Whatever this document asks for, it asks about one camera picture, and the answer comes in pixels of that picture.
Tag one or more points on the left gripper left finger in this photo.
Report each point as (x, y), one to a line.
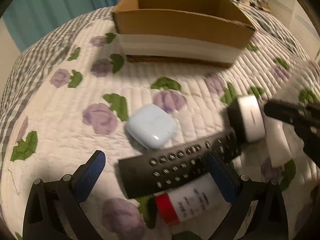
(41, 218)

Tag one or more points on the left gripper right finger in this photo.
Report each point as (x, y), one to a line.
(269, 220)

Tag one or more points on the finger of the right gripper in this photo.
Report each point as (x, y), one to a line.
(286, 112)

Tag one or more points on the black remote control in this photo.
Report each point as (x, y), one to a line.
(169, 168)

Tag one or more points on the white tube red cap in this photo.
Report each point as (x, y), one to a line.
(188, 201)

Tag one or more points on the light blue earbuds case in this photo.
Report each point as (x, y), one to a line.
(151, 126)

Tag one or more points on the white power adapter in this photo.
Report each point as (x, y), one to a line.
(277, 145)

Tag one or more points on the floral quilted bedspread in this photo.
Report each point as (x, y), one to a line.
(82, 105)

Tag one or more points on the open cardboard box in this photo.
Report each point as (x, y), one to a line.
(211, 32)

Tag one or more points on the grey checked blanket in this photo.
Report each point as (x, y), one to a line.
(34, 63)

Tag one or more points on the teal curtain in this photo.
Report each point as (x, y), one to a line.
(28, 21)

